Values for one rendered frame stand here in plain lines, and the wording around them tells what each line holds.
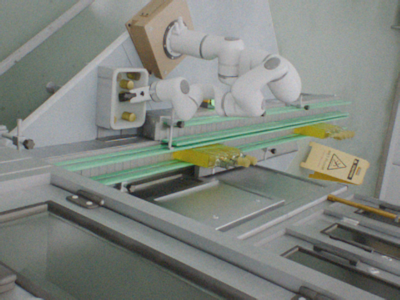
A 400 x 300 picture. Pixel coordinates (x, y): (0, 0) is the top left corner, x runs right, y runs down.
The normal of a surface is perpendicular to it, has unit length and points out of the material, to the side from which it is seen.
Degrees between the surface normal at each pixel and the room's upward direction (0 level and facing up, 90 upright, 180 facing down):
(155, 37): 5
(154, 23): 5
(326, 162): 76
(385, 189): 90
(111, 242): 90
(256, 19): 0
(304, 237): 90
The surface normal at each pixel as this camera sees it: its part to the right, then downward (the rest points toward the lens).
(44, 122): 0.78, 0.22
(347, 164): -0.25, -0.33
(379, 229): -0.62, 0.12
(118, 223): 0.11, -0.97
